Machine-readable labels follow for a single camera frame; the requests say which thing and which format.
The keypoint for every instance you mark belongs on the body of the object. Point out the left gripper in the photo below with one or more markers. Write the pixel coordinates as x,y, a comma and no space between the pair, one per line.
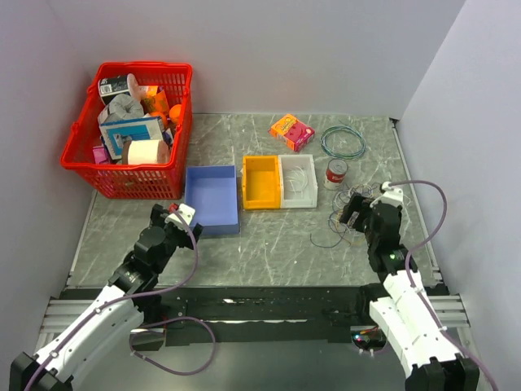
158,217

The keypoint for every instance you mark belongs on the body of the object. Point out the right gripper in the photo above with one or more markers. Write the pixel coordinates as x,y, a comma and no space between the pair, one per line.
360,204

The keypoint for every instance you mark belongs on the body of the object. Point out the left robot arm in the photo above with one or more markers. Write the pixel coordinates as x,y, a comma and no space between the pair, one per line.
120,307

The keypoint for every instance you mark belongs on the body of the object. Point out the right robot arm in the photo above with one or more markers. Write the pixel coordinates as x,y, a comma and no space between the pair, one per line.
403,311

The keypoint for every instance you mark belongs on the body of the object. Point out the blue open box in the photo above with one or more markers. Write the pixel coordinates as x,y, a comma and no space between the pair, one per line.
212,192

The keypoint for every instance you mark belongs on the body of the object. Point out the red white soup can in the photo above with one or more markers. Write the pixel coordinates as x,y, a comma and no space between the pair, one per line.
335,173

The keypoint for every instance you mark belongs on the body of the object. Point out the red plastic basket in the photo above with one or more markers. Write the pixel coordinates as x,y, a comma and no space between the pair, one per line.
119,181

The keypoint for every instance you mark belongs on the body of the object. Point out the white plastic bin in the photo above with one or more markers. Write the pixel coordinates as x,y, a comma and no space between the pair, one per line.
298,182

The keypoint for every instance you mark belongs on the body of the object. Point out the yellow plastic bin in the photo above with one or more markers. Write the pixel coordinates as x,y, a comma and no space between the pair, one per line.
261,183

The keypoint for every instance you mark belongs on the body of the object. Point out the magenta packet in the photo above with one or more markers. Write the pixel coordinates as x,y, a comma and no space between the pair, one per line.
101,155

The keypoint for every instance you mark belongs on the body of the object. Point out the blue white box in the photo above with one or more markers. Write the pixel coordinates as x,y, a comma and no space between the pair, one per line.
115,134

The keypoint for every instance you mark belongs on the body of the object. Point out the orange ball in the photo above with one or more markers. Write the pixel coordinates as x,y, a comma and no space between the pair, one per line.
175,113

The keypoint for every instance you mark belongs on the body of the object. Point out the orange pink snack box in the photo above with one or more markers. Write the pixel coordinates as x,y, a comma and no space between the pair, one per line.
293,132

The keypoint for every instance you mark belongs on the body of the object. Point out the orange snack packet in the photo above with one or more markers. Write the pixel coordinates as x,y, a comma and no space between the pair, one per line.
155,101

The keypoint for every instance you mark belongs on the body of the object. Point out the black white box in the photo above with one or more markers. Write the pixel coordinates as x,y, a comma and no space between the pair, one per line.
110,87

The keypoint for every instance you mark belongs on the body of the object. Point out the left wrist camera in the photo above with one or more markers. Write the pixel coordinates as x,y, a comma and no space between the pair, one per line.
180,215

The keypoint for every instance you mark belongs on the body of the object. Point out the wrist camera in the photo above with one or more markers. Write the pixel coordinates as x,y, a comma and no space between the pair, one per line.
180,215
389,194

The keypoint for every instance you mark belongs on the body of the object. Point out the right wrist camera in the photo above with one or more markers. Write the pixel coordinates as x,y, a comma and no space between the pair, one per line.
389,194

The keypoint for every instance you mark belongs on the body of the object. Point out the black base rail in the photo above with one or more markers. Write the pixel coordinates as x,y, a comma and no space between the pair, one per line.
262,314

